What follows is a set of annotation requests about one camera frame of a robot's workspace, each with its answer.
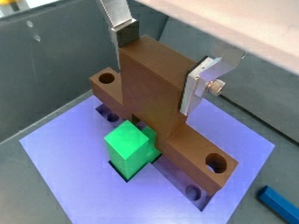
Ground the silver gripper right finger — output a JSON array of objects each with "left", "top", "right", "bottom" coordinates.
[{"left": 180, "top": 44, "right": 246, "bottom": 116}]

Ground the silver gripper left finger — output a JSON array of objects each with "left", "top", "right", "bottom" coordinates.
[{"left": 97, "top": 0, "right": 140, "bottom": 68}]

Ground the brown T-shaped block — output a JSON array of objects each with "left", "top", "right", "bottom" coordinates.
[{"left": 89, "top": 36, "right": 238, "bottom": 195}]

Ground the green U-shaped block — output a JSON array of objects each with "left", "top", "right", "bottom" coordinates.
[{"left": 104, "top": 121, "right": 161, "bottom": 181}]

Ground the purple base block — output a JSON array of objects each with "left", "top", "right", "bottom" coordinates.
[{"left": 20, "top": 96, "right": 275, "bottom": 224}]

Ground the blue peg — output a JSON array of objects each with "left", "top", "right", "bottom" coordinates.
[{"left": 256, "top": 185, "right": 299, "bottom": 224}]

